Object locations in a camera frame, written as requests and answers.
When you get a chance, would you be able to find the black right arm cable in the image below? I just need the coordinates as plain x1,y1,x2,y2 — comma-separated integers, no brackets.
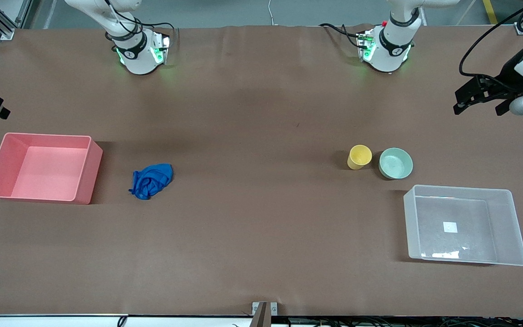
104,0,177,44

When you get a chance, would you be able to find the mint green bowl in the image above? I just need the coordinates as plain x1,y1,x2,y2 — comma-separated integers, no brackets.
378,148,414,180

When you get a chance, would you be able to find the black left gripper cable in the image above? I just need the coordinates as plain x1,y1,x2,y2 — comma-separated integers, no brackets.
459,0,523,81

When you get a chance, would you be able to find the brown table cover sheet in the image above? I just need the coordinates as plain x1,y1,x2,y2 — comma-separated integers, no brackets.
0,24,523,317

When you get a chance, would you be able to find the clear plastic box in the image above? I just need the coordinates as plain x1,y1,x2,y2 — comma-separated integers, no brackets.
403,184,523,267

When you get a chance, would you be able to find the right arm base connector plate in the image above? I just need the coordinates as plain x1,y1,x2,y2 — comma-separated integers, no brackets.
152,31,172,65

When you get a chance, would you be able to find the pink plastic box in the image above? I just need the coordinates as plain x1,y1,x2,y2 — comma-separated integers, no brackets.
0,132,104,205

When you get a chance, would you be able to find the metal table edge bracket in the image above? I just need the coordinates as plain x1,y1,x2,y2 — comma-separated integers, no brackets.
251,301,278,327

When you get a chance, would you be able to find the black left arm base cable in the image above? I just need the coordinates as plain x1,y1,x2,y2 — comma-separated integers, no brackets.
318,23,367,48

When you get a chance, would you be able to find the yellow plastic cup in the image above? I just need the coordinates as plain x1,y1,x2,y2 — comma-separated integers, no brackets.
347,144,373,170

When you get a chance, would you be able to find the left arm base connector plate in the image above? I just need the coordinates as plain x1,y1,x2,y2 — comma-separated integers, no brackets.
356,30,376,62

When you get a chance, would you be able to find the blue cloth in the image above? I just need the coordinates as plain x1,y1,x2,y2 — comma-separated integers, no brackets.
128,163,174,200

